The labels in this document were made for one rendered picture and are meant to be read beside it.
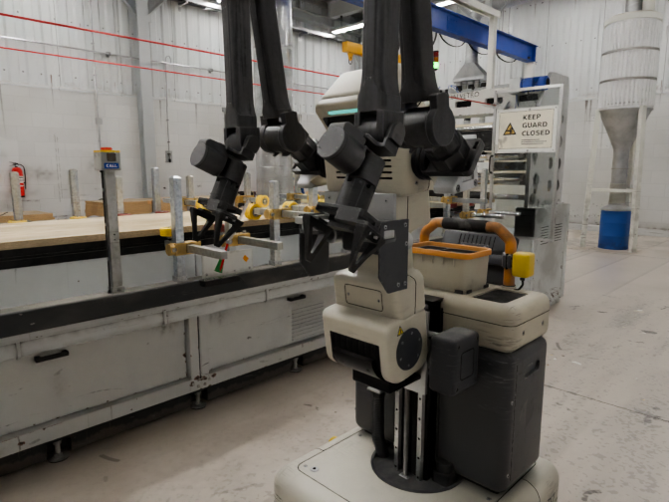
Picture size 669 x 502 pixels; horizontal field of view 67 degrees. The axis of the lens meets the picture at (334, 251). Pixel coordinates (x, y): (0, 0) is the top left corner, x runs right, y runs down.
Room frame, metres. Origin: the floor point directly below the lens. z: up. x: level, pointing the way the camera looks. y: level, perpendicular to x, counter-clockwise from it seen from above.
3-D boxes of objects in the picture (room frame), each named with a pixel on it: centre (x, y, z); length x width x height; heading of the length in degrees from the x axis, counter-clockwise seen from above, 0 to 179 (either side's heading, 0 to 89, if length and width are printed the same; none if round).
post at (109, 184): (1.84, 0.82, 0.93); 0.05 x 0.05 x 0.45; 45
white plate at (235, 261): (2.17, 0.46, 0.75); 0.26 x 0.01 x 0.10; 135
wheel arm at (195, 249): (2.02, 0.57, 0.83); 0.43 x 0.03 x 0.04; 45
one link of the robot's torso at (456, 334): (1.23, -0.18, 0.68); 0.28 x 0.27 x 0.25; 45
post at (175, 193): (2.03, 0.64, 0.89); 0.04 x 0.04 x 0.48; 45
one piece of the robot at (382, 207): (1.19, -0.05, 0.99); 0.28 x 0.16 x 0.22; 45
